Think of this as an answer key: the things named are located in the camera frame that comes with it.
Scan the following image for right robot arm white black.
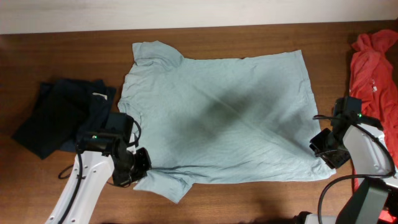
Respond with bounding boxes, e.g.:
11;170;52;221
294;96;397;224

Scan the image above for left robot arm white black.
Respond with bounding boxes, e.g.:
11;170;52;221
46;113;151;223

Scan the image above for dark navy folded garment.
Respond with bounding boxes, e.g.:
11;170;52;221
12;79;116;159

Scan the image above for light blue t-shirt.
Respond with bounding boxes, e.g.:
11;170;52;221
118;41;335;203

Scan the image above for red t-shirt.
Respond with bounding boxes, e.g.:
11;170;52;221
349;29;398;223

